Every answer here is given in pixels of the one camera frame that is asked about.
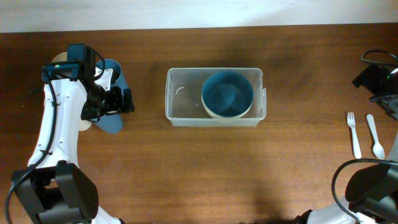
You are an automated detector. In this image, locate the blue bowl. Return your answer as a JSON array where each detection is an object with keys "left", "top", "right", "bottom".
[{"left": 201, "top": 70, "right": 254, "bottom": 103}]

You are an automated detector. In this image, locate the clear plastic container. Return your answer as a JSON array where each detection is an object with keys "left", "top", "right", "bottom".
[{"left": 165, "top": 67, "right": 267, "bottom": 127}]

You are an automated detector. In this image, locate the cream cup front left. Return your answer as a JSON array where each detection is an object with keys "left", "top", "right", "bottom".
[{"left": 43, "top": 93, "right": 93, "bottom": 132}]

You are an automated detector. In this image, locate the blue cup back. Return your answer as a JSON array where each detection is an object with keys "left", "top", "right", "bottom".
[{"left": 95, "top": 58, "right": 132, "bottom": 106}]

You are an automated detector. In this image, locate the blue cup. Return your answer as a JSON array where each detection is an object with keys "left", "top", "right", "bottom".
[
  {"left": 95, "top": 114, "right": 123, "bottom": 134},
  {"left": 95, "top": 58, "right": 132, "bottom": 106}
]

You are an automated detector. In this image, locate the cream bowl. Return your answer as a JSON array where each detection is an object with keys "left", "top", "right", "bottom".
[
  {"left": 206, "top": 109, "right": 248, "bottom": 119},
  {"left": 202, "top": 98, "right": 253, "bottom": 116}
]

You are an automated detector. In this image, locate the cream cup back left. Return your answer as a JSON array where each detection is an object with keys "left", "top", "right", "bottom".
[{"left": 52, "top": 52, "right": 67, "bottom": 63}]

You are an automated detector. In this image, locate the white plastic spoon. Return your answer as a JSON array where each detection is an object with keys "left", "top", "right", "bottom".
[{"left": 366, "top": 114, "right": 385, "bottom": 159}]

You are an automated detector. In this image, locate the white plastic fork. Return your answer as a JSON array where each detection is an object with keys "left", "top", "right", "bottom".
[{"left": 347, "top": 112, "right": 362, "bottom": 159}]

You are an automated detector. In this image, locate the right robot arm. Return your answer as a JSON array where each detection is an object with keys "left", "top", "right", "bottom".
[{"left": 291, "top": 63, "right": 397, "bottom": 224}]

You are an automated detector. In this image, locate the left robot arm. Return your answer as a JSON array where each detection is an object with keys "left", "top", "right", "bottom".
[{"left": 9, "top": 44, "right": 134, "bottom": 223}]

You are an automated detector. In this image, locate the blue cup front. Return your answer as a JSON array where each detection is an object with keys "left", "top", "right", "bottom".
[{"left": 95, "top": 114, "right": 123, "bottom": 134}]

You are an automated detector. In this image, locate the cream cup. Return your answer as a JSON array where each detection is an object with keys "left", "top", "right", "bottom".
[
  {"left": 52, "top": 52, "right": 67, "bottom": 63},
  {"left": 43, "top": 93, "right": 93, "bottom": 132}
]

